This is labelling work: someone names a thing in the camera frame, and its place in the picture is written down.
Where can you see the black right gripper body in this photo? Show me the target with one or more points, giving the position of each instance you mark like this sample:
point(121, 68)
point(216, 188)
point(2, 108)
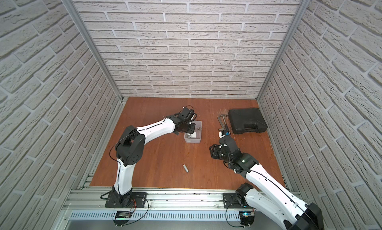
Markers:
point(217, 154)

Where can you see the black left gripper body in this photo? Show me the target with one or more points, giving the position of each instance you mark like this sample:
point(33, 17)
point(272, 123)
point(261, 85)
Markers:
point(187, 128)

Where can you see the long silver socket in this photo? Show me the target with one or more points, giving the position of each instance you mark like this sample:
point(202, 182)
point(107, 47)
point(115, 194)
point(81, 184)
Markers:
point(185, 168)

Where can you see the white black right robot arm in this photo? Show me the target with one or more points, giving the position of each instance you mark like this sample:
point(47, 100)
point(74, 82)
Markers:
point(262, 192)

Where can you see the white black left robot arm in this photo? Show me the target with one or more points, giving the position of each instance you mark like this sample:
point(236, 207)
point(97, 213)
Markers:
point(129, 149)

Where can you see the translucent plastic storage box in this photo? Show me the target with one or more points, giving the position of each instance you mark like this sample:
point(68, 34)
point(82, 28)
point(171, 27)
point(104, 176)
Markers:
point(196, 136)

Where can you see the grey pipe wrench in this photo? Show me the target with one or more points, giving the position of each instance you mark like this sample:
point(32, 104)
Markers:
point(222, 122)

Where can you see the black plastic tool case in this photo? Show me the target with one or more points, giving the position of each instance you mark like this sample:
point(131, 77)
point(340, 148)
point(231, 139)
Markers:
point(247, 120)

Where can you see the right controller board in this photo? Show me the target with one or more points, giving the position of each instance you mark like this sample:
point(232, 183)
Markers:
point(246, 218)

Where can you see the controller board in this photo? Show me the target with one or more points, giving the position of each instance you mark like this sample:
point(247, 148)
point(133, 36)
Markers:
point(246, 218)
point(122, 218)

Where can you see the left controller board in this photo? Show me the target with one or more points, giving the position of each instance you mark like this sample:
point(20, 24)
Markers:
point(122, 218)

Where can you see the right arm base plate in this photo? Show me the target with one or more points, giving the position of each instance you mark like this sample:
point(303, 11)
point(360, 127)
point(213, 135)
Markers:
point(230, 200)

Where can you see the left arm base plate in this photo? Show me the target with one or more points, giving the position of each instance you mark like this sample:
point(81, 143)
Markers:
point(115, 200)

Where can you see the aluminium frame rail left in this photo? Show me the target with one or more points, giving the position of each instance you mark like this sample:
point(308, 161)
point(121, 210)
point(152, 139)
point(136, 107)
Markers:
point(86, 165)

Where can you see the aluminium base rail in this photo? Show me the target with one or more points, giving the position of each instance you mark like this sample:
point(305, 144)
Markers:
point(162, 205)

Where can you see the aluminium frame post left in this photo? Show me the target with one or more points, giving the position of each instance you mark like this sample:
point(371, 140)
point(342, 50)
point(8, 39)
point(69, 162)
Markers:
point(75, 15)

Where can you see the aluminium frame post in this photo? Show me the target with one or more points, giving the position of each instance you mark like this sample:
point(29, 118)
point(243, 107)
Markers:
point(75, 15)
point(285, 42)

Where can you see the aluminium frame post right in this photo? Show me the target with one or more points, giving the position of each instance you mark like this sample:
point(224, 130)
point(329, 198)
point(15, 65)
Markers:
point(285, 42)

